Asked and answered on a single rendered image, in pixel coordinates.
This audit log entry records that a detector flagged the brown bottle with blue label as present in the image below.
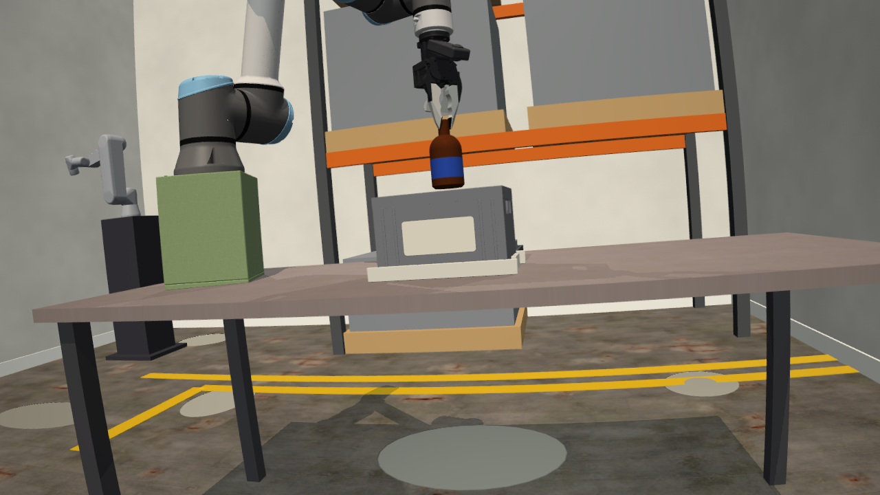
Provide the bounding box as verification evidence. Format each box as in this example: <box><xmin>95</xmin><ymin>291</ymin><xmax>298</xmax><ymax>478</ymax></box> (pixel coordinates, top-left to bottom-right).
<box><xmin>429</xmin><ymin>119</ymin><xmax>465</xmax><ymax>189</ymax></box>

